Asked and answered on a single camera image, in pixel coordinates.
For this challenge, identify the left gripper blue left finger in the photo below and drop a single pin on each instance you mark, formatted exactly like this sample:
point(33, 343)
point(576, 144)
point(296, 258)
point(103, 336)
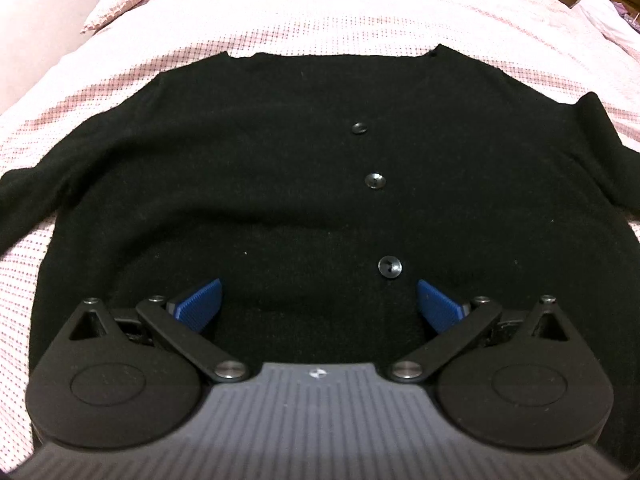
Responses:
point(196, 306)

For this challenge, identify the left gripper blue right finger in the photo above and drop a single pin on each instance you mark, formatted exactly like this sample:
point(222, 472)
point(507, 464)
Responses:
point(439, 310)

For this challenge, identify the black button cardigan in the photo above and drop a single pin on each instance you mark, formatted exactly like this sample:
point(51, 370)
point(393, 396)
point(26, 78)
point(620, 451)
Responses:
point(321, 190)

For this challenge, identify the pink checked bed cover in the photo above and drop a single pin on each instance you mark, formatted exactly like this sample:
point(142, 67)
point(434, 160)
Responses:
point(542, 43)

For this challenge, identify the pink pillow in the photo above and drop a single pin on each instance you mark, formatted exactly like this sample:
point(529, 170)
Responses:
point(614, 21)

